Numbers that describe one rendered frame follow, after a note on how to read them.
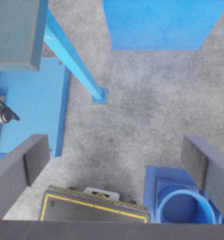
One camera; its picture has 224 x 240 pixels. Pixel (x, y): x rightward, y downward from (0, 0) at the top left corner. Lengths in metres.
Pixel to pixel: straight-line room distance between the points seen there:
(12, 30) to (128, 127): 1.10
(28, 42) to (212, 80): 1.40
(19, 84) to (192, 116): 1.47
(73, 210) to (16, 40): 1.01
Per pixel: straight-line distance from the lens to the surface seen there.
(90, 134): 1.50
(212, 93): 1.62
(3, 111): 1.22
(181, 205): 1.39
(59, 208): 1.29
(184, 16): 1.34
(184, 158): 0.17
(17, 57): 0.53
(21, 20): 0.58
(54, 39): 0.73
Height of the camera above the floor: 1.44
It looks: 79 degrees down
